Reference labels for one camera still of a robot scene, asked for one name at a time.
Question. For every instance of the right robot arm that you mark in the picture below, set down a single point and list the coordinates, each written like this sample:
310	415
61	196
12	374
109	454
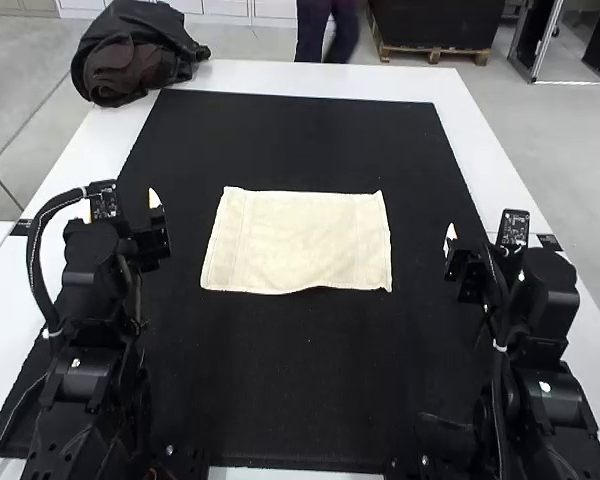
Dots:
550	295

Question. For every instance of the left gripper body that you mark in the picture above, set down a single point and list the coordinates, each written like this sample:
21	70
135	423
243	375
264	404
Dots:
152	245

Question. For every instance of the grey cupboard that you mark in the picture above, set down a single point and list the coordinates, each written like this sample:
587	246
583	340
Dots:
220	7

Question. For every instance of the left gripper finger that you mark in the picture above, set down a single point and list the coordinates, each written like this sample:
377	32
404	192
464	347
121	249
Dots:
155	200
85	217

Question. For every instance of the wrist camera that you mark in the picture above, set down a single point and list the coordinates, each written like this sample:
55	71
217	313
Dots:
104	202
514	227

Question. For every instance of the black crate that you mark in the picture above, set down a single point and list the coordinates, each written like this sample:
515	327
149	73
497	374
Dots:
435	22

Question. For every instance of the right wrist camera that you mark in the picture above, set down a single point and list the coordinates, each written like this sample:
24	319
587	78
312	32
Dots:
514	227

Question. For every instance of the black mat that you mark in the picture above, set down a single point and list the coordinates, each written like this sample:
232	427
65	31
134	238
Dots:
300	360

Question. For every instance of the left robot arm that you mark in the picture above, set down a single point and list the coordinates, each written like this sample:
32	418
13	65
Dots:
87	370

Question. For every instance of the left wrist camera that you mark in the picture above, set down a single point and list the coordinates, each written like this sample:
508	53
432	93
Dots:
104	202

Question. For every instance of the aluminium frame trolley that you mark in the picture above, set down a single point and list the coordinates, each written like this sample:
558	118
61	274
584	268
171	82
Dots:
546	45

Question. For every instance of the pale towel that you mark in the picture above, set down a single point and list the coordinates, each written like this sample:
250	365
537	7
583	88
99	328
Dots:
295	240

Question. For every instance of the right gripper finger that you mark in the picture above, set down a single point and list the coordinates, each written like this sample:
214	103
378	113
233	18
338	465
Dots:
451	232

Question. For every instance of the wooden pallet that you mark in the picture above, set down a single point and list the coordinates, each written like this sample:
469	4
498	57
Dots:
430	51

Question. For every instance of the black jacket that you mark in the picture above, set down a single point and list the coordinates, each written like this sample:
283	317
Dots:
130	50

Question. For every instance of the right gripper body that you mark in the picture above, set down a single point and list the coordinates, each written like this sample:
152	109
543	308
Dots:
472	272

